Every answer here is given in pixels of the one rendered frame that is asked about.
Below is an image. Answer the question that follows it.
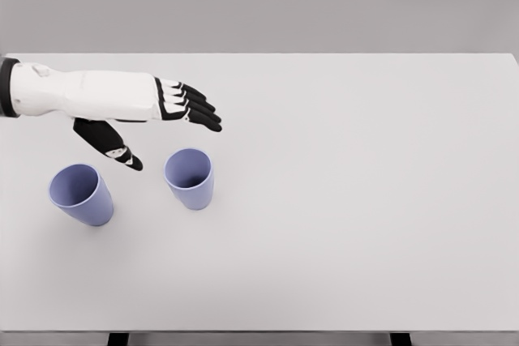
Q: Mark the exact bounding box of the lavender plastic cup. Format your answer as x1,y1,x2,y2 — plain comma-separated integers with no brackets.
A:
163,148,214,211
48,163,115,228

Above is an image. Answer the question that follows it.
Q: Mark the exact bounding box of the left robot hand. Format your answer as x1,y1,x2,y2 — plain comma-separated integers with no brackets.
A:
63,70,224,173

